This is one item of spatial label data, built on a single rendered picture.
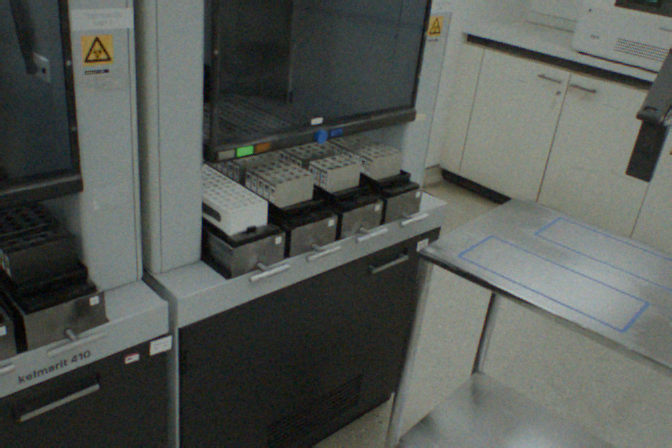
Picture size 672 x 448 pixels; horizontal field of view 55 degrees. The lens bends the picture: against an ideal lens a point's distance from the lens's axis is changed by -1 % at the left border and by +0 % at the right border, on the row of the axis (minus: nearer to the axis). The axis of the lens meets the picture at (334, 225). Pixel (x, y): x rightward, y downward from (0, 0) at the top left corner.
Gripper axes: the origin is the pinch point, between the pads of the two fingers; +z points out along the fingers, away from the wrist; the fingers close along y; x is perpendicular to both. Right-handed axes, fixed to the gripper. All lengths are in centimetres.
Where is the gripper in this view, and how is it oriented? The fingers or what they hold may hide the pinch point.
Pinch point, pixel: (663, 159)
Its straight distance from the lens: 90.6
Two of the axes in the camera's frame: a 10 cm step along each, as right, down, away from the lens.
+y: 7.3, -2.4, 6.4
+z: -1.0, 8.9, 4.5
